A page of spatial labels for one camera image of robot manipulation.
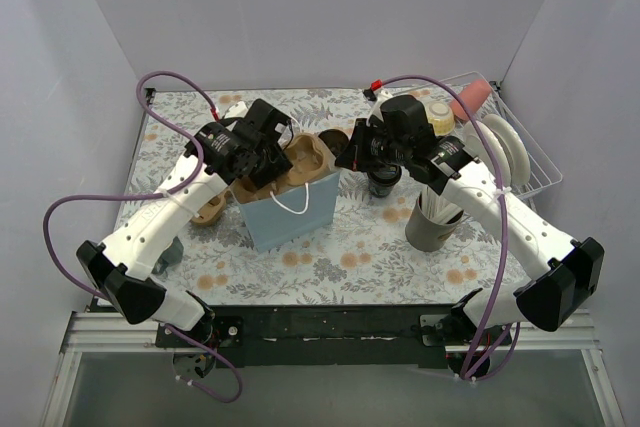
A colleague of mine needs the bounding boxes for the black coffee cup lid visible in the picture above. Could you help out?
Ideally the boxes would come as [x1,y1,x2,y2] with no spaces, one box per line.
[367,166,402,185]

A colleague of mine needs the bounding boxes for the black coffee cup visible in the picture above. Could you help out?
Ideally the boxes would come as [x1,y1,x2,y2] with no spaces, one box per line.
[318,129,349,157]
[368,179,395,198]

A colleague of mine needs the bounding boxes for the single brown cup carrier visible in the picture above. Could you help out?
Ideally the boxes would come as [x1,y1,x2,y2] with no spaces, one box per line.
[234,132,335,203]

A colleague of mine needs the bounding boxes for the light blue paper bag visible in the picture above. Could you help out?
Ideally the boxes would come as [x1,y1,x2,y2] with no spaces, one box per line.
[239,172,340,253]

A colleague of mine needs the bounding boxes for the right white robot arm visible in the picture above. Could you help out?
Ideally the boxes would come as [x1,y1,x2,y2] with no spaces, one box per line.
[335,95,604,345]

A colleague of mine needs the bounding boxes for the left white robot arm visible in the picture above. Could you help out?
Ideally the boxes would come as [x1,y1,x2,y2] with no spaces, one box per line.
[76,99,292,347]

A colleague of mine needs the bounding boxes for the yellow patterned bowl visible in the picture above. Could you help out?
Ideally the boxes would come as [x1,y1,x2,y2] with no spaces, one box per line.
[424,101,455,137]

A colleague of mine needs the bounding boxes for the brown cardboard cup sleeves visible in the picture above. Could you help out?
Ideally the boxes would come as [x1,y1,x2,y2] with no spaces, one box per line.
[191,193,227,227]

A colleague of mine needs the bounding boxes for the front white plate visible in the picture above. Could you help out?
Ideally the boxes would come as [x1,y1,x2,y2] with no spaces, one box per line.
[463,121,506,173]

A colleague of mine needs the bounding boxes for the white plate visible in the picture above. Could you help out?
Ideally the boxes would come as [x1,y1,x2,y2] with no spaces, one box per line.
[482,114,531,187]
[463,121,506,173]

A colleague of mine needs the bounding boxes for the pink plastic cup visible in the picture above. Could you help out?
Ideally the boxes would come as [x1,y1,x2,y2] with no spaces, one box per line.
[450,79,492,121]

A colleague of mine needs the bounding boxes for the grey cup with straws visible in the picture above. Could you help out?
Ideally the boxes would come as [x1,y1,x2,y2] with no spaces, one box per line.
[405,186,464,252]

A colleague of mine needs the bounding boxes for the floral tablecloth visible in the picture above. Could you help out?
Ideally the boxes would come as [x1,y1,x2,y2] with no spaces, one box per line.
[128,88,500,305]

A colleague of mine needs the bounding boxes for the back white plate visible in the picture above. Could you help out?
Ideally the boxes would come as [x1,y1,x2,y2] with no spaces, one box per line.
[482,114,531,187]

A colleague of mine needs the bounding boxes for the white paper cup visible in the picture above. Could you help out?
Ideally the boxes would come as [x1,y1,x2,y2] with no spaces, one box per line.
[153,237,184,275]

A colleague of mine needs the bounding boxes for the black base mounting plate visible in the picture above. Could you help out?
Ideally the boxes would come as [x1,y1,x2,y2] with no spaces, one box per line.
[154,302,511,371]

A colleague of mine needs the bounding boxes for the white wire dish rack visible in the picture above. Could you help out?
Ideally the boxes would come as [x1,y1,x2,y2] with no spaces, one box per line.
[439,70,564,201]

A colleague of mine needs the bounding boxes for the aluminium frame rail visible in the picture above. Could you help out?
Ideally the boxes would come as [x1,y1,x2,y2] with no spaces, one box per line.
[41,309,625,426]

